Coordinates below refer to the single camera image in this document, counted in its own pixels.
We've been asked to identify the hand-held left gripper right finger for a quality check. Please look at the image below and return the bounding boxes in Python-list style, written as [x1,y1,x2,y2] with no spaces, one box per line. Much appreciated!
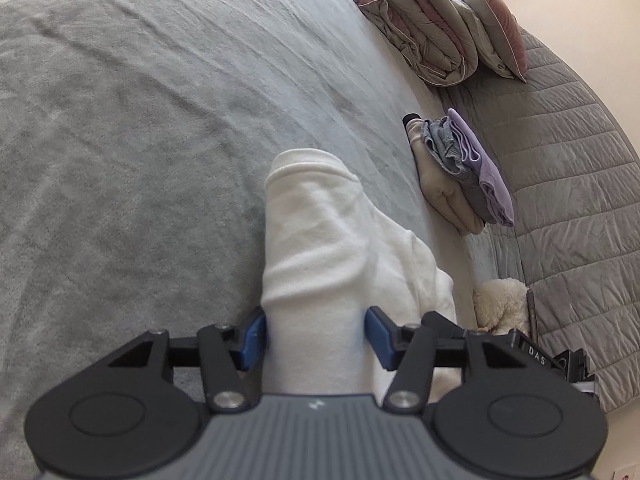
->
[363,306,521,413]

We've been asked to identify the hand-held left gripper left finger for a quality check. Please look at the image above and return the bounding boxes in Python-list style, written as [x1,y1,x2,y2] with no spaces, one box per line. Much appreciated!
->
[107,307,268,413]

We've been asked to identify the cream bear-print sweatshirt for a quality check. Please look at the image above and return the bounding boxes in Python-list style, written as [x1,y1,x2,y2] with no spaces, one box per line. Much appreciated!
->
[260,148,468,403]

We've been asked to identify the stack of folded clothes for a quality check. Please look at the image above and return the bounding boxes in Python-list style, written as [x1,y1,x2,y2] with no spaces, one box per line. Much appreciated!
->
[404,119,486,235]

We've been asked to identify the white plush toy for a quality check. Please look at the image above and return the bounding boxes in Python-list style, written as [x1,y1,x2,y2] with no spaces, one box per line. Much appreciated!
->
[472,277,531,336]

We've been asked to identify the grey quilted headboard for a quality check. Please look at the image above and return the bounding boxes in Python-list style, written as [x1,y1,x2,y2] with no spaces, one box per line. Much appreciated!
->
[435,25,640,413]

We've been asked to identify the folded blue-grey garment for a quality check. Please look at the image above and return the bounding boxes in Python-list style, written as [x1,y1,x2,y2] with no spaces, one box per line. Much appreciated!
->
[424,116,483,186]

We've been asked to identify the folded grey pink quilt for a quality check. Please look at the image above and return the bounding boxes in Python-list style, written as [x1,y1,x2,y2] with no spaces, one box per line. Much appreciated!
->
[351,0,479,86]

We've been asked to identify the pink grey pillow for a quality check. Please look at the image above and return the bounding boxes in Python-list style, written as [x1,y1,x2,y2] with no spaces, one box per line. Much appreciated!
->
[440,0,528,83]

